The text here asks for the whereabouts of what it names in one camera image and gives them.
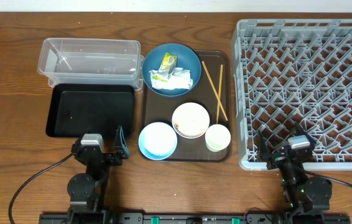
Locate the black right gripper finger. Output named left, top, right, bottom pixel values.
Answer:
left=293, top=122, right=316, bottom=145
left=257, top=130, right=271, bottom=162

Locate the light blue bowl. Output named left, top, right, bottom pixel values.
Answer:
left=138, top=122, right=178, bottom=161

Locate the white cup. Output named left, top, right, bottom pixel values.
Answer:
left=205, top=124, right=231, bottom=152

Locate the leftover rice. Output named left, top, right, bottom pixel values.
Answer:
left=174, top=107, right=208, bottom=138

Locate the pink bowl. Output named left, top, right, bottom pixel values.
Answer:
left=171, top=102, right=211, bottom=139

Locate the white napkin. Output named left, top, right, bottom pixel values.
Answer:
left=149, top=67, right=193, bottom=90

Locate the yellow green snack wrapper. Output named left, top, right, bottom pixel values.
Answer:
left=157, top=52, right=178, bottom=82

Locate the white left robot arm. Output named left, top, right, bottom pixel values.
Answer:
left=65, top=126, right=129, bottom=224

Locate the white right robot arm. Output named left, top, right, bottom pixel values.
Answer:
left=257, top=124, right=332, bottom=223

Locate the black rectangular waste tray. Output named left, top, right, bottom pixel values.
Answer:
left=45, top=83, right=134, bottom=139

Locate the grey plastic dishwasher rack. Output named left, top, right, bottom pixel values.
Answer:
left=231, top=19, right=352, bottom=171

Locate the clear plastic waste bin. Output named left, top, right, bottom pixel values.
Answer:
left=37, top=38, right=144, bottom=91

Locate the right wooden chopstick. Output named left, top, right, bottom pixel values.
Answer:
left=216, top=64, right=223, bottom=123

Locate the wooden chopstick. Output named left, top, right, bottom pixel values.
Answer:
left=201, top=61, right=228, bottom=121
left=216, top=64, right=223, bottom=123

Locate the dark brown serving tray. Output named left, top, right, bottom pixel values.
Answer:
left=141, top=50, right=232, bottom=162

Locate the dark blue plate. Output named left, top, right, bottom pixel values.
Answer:
left=142, top=44, right=201, bottom=97

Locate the left wooden chopstick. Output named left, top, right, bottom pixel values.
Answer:
left=201, top=61, right=228, bottom=121

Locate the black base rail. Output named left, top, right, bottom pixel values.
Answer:
left=38, top=212, right=351, bottom=224

